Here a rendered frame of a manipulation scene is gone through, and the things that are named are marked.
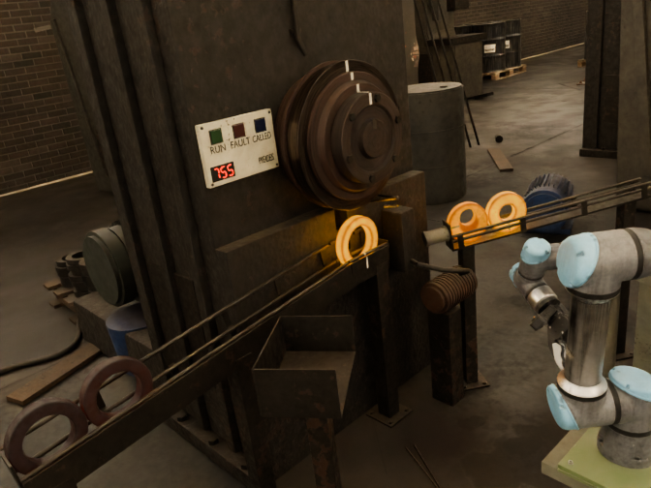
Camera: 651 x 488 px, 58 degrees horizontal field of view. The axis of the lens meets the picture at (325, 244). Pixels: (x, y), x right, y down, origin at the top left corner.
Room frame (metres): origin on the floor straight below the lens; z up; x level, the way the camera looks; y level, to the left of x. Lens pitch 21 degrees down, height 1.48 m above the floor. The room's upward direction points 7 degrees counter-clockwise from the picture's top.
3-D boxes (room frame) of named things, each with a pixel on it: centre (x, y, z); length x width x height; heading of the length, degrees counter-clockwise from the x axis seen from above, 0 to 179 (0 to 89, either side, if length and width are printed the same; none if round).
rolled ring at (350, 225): (1.89, -0.11, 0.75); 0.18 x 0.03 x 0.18; 132
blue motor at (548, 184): (3.70, -1.51, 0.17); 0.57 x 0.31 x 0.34; 152
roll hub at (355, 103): (1.81, -0.17, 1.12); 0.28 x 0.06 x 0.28; 132
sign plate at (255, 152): (1.74, 0.22, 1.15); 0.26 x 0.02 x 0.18; 132
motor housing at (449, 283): (2.01, -0.44, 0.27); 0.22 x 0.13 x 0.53; 132
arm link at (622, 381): (1.23, -0.72, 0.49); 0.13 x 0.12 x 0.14; 91
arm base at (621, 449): (1.24, -0.73, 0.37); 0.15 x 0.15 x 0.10
